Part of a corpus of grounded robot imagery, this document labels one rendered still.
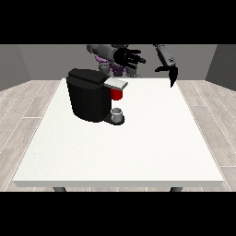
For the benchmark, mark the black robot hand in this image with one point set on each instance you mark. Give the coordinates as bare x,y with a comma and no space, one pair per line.
123,56
173,73

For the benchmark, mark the pale grey machine lid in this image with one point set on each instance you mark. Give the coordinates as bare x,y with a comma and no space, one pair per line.
116,83

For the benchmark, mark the red pod holder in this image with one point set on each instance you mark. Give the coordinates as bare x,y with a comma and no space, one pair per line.
115,94

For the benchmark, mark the black coffee machine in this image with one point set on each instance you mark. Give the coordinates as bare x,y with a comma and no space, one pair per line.
87,98

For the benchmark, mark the small grey cup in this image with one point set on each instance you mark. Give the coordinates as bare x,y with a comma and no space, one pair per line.
117,114

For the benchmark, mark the dark table leg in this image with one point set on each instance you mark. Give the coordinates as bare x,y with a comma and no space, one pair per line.
176,189
59,189

